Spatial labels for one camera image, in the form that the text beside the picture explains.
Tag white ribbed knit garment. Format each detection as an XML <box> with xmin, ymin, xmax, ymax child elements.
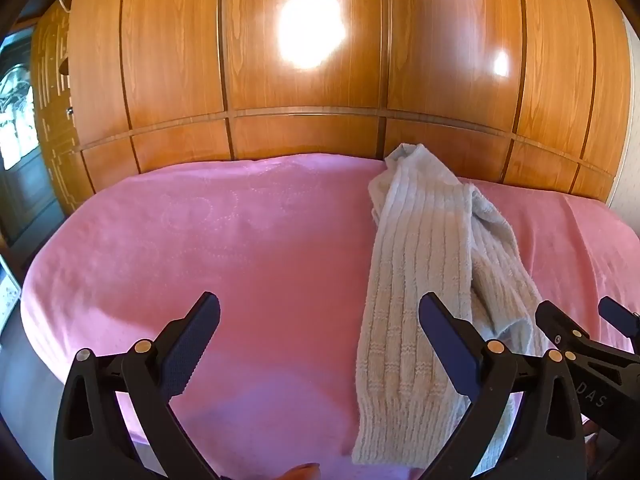
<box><xmin>351</xmin><ymin>143</ymin><xmax>551</xmax><ymax>471</ymax></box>

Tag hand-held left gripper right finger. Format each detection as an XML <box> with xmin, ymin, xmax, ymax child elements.
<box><xmin>418</xmin><ymin>291</ymin><xmax>587</xmax><ymax>480</ymax></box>

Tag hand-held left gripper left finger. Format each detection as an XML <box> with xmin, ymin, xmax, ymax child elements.
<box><xmin>54</xmin><ymin>291</ymin><xmax>222</xmax><ymax>480</ymax></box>

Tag pink blanket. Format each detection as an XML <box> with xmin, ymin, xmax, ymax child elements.
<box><xmin>20</xmin><ymin>154</ymin><xmax>640</xmax><ymax>480</ymax></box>

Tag wooden wardrobe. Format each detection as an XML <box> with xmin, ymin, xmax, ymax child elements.
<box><xmin>30</xmin><ymin>0</ymin><xmax>632</xmax><ymax>217</ymax></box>

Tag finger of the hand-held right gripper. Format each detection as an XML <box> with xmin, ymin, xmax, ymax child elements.
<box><xmin>535</xmin><ymin>301</ymin><xmax>592</xmax><ymax>357</ymax></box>
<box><xmin>598</xmin><ymin>296</ymin><xmax>640</xmax><ymax>355</ymax></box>

